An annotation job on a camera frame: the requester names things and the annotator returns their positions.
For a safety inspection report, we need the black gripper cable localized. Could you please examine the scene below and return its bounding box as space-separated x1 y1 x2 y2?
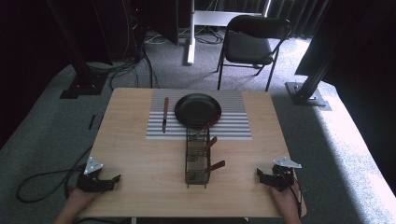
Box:
278 173 304 218
15 145 94 203

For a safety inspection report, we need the wooden handled cutlery piece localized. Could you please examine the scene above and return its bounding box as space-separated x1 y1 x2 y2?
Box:
205 160 226 173
197 135 219 157

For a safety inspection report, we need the black wire cutlery rack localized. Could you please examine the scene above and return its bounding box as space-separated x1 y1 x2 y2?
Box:
184 125 212 189

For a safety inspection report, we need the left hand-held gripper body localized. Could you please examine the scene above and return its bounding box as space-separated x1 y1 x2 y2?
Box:
76 156 109 193

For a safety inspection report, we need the black metal stand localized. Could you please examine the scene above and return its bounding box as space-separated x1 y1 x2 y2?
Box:
285 0 333 112
46 0 109 100

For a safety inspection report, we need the black folding chair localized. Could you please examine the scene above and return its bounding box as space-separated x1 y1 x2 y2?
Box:
216 14 293 92

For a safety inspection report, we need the grey striped placemat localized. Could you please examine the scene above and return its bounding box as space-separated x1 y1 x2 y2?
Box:
146 89 253 141

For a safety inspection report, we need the wooden handled fork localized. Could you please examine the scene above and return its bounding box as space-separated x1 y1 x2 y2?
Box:
191 114 221 139

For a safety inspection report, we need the black round plate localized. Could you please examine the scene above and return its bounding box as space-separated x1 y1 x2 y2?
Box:
174 92 223 128

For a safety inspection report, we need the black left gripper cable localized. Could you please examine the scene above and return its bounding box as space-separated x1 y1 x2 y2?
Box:
15 145 94 203

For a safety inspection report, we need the bundle of floor cables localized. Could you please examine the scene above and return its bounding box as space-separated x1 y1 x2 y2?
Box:
87 0 225 91

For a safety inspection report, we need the wooden handled knife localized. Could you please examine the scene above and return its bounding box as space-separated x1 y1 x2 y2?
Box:
161 96 170 134

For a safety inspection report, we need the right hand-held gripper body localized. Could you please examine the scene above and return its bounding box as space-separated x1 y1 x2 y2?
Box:
268 156 303 192

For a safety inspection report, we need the person's left hand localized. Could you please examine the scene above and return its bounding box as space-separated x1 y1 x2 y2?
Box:
66 187 101 213

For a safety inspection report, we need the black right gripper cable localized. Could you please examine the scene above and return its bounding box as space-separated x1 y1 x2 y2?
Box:
278 173 304 218

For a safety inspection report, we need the white desk frame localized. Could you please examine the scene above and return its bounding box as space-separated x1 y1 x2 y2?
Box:
186 0 271 66

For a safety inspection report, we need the person's right hand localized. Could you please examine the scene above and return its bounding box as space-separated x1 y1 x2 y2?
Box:
269 182 303 219

